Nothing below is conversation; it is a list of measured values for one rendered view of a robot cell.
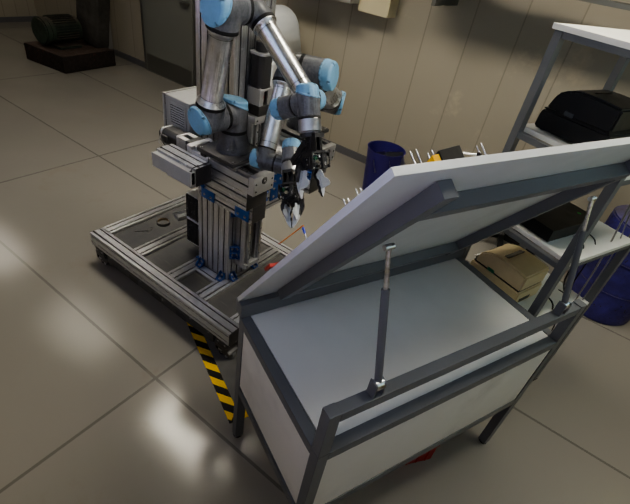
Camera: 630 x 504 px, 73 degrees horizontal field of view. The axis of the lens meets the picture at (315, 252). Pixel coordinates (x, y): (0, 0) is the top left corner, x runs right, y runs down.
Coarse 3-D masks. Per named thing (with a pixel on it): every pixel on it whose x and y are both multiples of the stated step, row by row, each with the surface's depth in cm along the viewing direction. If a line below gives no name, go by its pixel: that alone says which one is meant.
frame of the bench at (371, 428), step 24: (528, 312) 188; (240, 336) 165; (240, 360) 171; (264, 360) 146; (504, 360) 163; (528, 360) 170; (288, 384) 140; (456, 384) 151; (528, 384) 194; (240, 408) 192; (288, 408) 134; (408, 408) 140; (504, 408) 198; (240, 432) 204; (312, 432) 128; (360, 432) 130; (456, 432) 181; (312, 456) 125; (312, 480) 130
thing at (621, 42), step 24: (552, 48) 163; (600, 48) 150; (624, 48) 143; (528, 96) 175; (552, 144) 174; (600, 216) 162; (528, 240) 190; (576, 240) 169; (600, 240) 196; (624, 240) 200; (552, 264) 180; (552, 288) 183; (600, 288) 219
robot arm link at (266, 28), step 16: (256, 0) 147; (256, 16) 149; (272, 16) 150; (256, 32) 153; (272, 32) 150; (272, 48) 151; (288, 48) 151; (288, 64) 150; (288, 80) 152; (304, 80) 150; (320, 96) 153
